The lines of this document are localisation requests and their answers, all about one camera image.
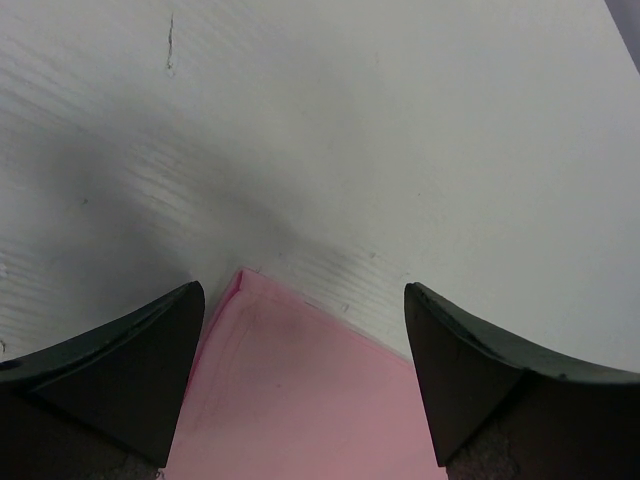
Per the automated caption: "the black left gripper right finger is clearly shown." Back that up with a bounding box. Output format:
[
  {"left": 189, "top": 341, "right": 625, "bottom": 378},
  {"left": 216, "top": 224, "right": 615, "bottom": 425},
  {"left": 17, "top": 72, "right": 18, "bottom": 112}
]
[{"left": 404, "top": 283, "right": 639, "bottom": 479}]

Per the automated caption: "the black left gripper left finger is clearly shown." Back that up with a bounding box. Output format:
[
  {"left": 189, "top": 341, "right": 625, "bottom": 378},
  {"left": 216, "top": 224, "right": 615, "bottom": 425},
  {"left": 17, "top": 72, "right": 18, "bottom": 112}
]
[{"left": 1, "top": 281, "right": 205, "bottom": 479}]

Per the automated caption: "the pink t shirt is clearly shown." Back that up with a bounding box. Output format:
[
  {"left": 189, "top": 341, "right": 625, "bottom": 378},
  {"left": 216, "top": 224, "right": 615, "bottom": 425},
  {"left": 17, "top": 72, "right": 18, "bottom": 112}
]
[{"left": 162, "top": 270, "right": 445, "bottom": 479}]

